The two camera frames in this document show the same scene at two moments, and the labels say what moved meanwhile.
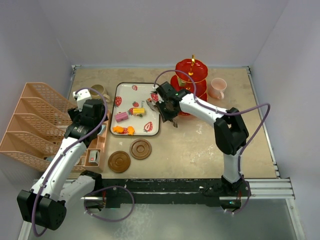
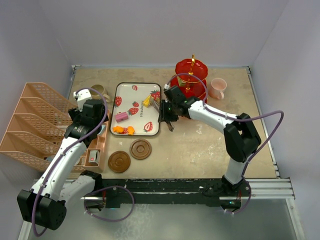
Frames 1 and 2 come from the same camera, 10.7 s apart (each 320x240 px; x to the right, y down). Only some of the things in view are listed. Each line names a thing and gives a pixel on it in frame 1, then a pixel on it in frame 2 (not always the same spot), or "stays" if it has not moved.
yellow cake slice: [138, 111] to [146, 102]
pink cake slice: [121, 116] stays
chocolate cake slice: [181, 83] stays
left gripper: [75, 113] stays
